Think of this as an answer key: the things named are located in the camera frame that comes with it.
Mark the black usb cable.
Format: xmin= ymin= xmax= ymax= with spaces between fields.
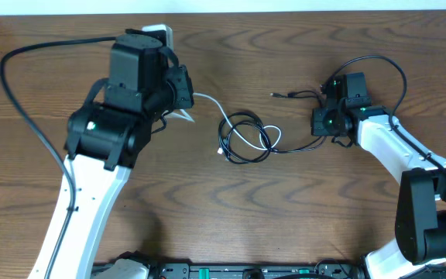
xmin=217 ymin=90 xmax=328 ymax=165

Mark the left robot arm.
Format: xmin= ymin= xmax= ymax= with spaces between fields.
xmin=29 ymin=25 xmax=194 ymax=278

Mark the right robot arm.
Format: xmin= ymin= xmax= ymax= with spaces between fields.
xmin=311 ymin=73 xmax=446 ymax=278

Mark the white usb cable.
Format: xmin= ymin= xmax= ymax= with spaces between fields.
xmin=166 ymin=91 xmax=283 ymax=156

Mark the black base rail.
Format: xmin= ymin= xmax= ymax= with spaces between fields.
xmin=91 ymin=259 xmax=446 ymax=279

